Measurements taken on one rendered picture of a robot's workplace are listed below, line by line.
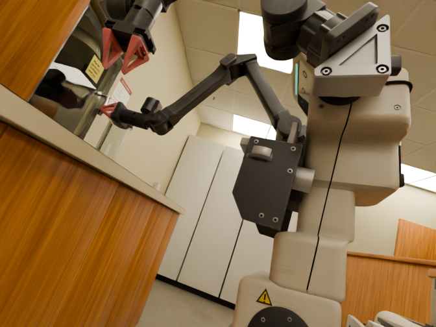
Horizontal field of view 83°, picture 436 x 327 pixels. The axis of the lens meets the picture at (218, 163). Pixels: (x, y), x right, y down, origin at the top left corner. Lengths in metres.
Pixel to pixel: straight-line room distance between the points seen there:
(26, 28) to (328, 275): 0.90
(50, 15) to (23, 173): 0.47
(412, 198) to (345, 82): 4.82
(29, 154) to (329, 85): 0.54
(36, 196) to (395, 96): 0.71
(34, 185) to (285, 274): 0.51
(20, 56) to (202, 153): 3.30
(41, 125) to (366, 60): 0.54
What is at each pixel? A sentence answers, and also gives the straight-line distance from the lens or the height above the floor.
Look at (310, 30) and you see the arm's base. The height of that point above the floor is 1.20.
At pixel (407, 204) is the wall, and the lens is 5.13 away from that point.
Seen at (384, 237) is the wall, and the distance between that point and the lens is 4.84.
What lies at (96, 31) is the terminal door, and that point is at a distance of 1.08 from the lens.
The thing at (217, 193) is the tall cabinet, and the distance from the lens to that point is 3.75.
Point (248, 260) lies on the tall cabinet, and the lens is 3.72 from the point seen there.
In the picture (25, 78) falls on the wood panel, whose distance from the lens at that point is 0.79.
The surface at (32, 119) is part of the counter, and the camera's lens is 0.52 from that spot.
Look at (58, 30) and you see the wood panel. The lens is 0.84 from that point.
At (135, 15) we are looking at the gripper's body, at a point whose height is 1.22.
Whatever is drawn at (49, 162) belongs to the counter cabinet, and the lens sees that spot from 0.63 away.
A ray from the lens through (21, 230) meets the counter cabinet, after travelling 0.66.
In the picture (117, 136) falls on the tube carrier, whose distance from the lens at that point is 1.14.
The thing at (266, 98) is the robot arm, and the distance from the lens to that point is 0.93.
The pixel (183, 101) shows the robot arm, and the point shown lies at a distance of 0.97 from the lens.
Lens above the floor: 0.85
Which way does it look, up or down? 15 degrees up
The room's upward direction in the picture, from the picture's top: 20 degrees clockwise
